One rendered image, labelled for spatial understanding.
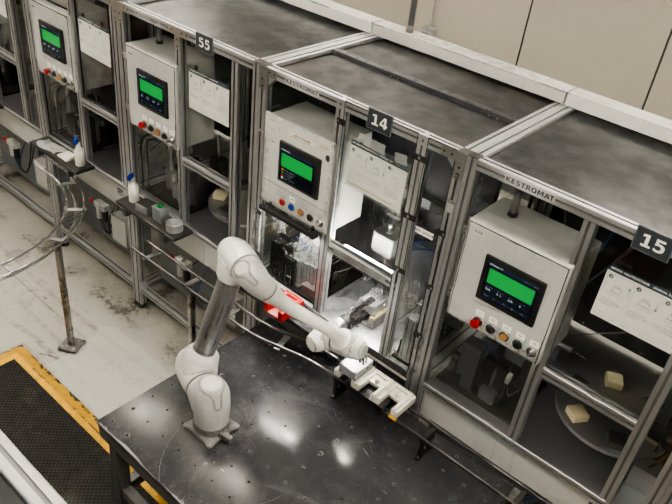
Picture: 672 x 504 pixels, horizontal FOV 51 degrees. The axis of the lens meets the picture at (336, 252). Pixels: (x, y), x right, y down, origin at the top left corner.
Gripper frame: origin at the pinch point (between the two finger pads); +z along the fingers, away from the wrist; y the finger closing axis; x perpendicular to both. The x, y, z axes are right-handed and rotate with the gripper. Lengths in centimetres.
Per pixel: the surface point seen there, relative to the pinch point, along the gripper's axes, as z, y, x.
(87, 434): -101, -98, 101
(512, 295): -16, 59, -73
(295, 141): -13, 75, 43
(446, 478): -32, -32, -75
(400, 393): -25.3, -11.0, -40.8
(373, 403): -34, -17, -33
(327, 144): -13, 81, 25
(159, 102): -16, 61, 138
